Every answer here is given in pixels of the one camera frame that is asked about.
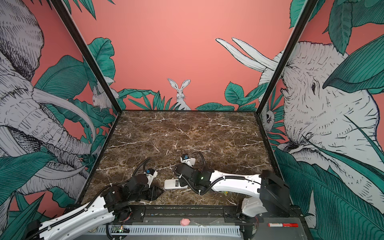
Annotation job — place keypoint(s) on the red white marker pen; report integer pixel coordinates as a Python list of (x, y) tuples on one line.
[(283, 225)]

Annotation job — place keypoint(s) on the black corner frame post left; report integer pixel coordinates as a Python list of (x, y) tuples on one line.
[(83, 47)]

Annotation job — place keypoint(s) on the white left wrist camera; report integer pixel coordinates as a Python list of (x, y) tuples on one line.
[(151, 174)]

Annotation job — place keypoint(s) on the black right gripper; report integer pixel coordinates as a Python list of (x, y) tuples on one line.
[(182, 182)]

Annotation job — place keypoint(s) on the black corner frame post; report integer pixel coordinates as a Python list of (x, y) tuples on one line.
[(83, 47), (296, 34)]

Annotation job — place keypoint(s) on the white slotted cable duct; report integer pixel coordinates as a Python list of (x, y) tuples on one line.
[(158, 230)]

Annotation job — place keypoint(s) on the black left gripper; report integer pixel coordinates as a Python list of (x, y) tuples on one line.
[(154, 190)]

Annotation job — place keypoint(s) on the white red remote control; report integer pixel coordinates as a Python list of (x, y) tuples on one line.
[(173, 184)]

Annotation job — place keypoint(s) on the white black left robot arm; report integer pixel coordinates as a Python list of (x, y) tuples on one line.
[(111, 204)]

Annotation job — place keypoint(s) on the black corner frame post right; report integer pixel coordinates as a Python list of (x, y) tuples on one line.
[(296, 34)]

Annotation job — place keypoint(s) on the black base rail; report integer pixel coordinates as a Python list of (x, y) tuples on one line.
[(204, 215)]

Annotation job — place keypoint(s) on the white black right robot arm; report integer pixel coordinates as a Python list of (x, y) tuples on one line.
[(267, 193)]

